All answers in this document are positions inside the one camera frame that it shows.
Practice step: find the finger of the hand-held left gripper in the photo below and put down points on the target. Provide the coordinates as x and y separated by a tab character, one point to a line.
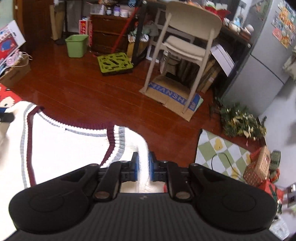
7	117

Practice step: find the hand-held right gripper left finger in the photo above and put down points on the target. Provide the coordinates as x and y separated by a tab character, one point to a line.
136	165

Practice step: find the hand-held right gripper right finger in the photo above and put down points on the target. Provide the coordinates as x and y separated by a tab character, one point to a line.
152	166

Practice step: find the white knit vest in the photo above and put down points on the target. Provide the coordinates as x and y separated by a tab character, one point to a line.
69	157

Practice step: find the red patterned blanket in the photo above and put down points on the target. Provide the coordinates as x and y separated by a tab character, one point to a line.
7	97

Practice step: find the brown cardboard box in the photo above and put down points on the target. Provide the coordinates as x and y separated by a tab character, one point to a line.
16	74

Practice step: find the pink headphones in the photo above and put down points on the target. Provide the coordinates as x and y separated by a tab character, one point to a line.
12	60

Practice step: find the green checkered rug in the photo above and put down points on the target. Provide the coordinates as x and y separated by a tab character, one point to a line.
222	148

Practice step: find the flattened cardboard box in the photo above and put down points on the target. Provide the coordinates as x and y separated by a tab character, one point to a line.
171	92

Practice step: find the red and blue printed box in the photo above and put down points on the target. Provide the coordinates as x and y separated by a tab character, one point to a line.
10	39

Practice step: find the christmas wreath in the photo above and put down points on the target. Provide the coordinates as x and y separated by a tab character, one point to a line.
240	122

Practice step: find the green waste bin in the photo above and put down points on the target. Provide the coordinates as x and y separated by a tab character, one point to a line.
76	46

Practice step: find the red dotted gift box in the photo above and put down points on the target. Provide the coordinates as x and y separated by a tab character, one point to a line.
252	176

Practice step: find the small beige step stool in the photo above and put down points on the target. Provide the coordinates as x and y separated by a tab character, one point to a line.
172	64

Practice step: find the lime green lattice stool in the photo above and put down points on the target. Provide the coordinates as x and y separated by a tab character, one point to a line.
114	62

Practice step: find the folded cardboard boxes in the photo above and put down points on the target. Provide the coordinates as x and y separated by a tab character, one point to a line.
208	74

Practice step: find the leaning cardboard sheets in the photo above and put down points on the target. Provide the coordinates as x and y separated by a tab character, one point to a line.
56	20

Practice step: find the red and white carton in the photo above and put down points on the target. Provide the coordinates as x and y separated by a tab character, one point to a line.
85	32

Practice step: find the large red gift box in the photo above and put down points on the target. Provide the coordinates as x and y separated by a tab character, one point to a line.
270	192

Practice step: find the green gift box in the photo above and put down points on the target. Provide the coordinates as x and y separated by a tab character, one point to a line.
275	160

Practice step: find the black desk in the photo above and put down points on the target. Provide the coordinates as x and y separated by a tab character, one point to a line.
140	41

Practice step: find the white cardboard box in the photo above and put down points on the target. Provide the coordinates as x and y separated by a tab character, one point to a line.
223	58

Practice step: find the wooden drawer cabinet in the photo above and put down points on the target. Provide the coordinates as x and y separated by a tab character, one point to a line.
108	30

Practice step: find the red broom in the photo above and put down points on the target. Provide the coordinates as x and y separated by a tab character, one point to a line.
122	30

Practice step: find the grey refrigerator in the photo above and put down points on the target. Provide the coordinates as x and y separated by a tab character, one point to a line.
266	76

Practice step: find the beige chair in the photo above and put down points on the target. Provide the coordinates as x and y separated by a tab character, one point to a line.
192	20

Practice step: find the beige tote bag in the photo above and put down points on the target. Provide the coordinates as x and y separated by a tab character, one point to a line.
290	64

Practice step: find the group of fridge magnets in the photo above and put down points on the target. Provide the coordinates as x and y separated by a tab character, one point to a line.
283	25

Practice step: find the wall socket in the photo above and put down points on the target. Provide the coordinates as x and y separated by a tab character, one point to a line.
291	194

